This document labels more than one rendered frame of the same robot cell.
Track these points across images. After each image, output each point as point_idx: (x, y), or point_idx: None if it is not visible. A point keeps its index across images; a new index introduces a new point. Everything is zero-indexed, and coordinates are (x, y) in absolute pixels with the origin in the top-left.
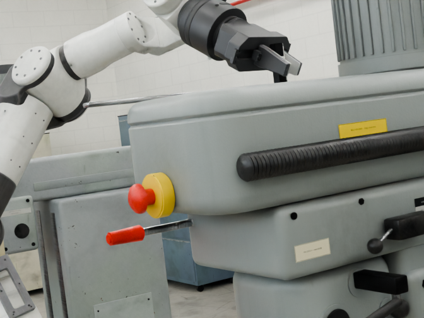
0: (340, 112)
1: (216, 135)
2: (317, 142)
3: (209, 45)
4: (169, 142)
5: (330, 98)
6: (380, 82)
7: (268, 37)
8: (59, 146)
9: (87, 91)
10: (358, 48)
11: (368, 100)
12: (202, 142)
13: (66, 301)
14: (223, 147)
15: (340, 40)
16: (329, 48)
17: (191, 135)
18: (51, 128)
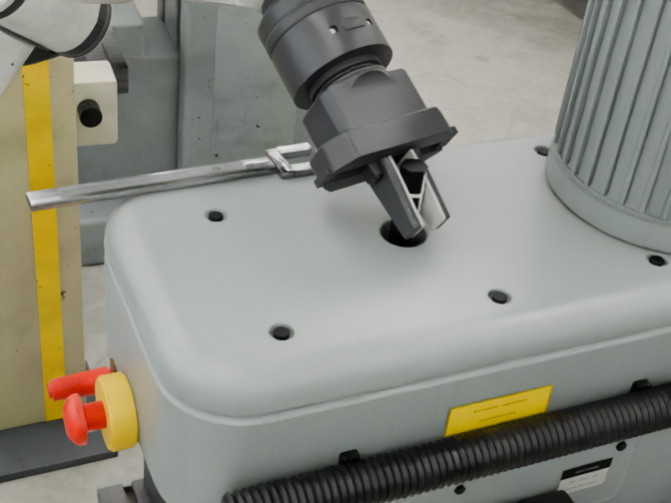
0: (461, 389)
1: (200, 439)
2: (391, 457)
3: (300, 99)
4: (139, 368)
5: (449, 372)
6: (566, 332)
7: (404, 144)
8: None
9: (104, 14)
10: (586, 165)
11: (528, 363)
12: (177, 434)
13: None
14: (209, 459)
15: (565, 121)
16: None
17: (163, 411)
18: (31, 64)
